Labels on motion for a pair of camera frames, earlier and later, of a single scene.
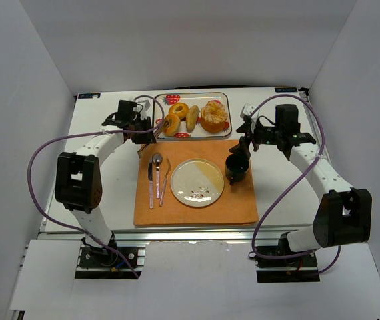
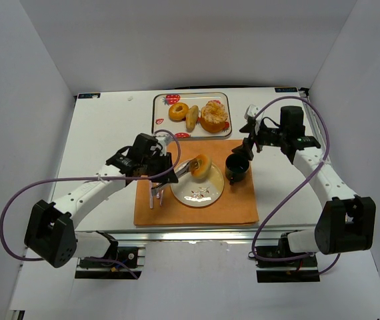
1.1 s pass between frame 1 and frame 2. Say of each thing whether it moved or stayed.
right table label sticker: stayed
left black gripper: moved
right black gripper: stayed
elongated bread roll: stayed
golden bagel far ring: stayed
